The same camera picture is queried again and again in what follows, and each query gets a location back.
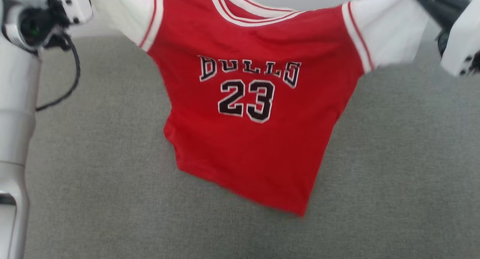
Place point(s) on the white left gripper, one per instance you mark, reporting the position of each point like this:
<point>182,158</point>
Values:
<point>77,6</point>

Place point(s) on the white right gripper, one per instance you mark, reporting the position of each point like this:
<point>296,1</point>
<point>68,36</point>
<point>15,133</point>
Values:
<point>465,41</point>

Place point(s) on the red Bulls 23 jersey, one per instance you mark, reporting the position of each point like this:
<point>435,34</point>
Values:
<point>255,157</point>

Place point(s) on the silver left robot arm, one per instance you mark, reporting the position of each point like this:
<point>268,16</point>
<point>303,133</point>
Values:
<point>15,101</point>

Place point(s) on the grey fabric sofa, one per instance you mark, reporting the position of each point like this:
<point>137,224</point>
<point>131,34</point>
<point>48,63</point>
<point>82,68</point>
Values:
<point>93,176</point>

